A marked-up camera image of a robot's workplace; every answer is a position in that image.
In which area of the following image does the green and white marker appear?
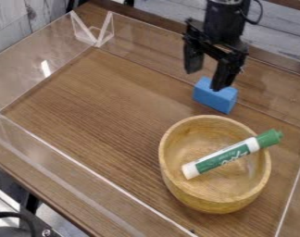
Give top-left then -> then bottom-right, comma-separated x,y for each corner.
181,129 -> 284,180

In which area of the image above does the black metal bracket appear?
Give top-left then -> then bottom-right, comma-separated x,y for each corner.
20,208 -> 64,237

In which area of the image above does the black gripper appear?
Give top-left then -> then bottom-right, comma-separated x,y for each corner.
184,0 -> 252,92

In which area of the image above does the clear acrylic tray wall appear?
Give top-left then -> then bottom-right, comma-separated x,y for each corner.
0,5 -> 300,237

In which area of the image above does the light wooden bowl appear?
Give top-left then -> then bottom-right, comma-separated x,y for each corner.
159,115 -> 272,214

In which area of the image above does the blue foam block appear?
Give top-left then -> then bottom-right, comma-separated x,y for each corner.
192,77 -> 239,114

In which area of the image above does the black cable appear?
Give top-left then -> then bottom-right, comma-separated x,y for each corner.
0,211 -> 37,237

